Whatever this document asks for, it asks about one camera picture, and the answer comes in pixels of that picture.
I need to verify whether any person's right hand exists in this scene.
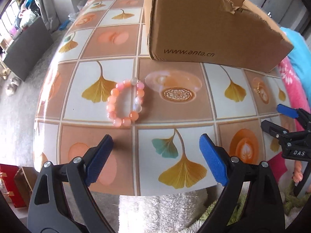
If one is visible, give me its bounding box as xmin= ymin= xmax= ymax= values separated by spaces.
xmin=293 ymin=160 xmax=303 ymax=186

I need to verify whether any patterned tablecloth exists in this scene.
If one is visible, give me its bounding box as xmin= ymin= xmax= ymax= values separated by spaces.
xmin=33 ymin=0 xmax=296 ymax=196

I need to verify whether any dark grey cabinet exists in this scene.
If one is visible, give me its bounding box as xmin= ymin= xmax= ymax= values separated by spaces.
xmin=4 ymin=17 xmax=53 ymax=81

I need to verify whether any gold ring earring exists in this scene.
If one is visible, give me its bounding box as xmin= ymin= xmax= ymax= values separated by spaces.
xmin=253 ymin=82 xmax=262 ymax=94

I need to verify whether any pink floral blanket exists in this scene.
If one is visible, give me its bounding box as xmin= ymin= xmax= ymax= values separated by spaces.
xmin=268 ymin=57 xmax=310 ymax=182

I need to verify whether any pair of shoes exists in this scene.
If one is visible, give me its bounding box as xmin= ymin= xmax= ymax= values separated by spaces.
xmin=5 ymin=76 xmax=22 ymax=96

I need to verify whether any light blue blanket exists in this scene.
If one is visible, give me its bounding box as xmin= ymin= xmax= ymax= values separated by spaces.
xmin=281 ymin=27 xmax=310 ymax=106

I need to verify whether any red box on floor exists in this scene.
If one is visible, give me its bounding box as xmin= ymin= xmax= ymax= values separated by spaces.
xmin=1 ymin=164 xmax=26 ymax=208

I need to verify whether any white fluffy rug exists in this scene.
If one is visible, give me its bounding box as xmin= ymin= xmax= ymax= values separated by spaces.
xmin=65 ymin=179 xmax=302 ymax=233

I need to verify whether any small cardboard box on floor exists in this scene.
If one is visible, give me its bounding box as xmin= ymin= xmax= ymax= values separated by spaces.
xmin=14 ymin=167 xmax=38 ymax=207

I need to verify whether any brown cardboard box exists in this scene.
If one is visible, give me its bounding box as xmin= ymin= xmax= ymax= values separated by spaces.
xmin=144 ymin=0 xmax=293 ymax=73

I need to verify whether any pink orange bead bracelet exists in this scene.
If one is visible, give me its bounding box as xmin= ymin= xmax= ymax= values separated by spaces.
xmin=105 ymin=77 xmax=146 ymax=128

